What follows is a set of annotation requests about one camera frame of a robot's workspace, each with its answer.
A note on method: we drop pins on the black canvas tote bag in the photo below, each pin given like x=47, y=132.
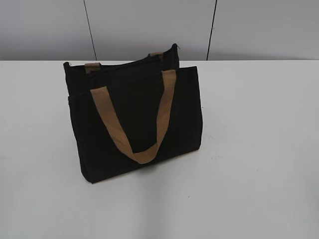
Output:
x=135, y=91

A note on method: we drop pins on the tan rear bag handle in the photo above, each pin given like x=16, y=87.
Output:
x=90, y=67

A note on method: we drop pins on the tan bag handle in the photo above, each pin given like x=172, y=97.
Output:
x=90, y=67
x=109, y=117

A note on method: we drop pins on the tan front bag handle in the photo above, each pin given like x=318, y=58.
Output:
x=109, y=117

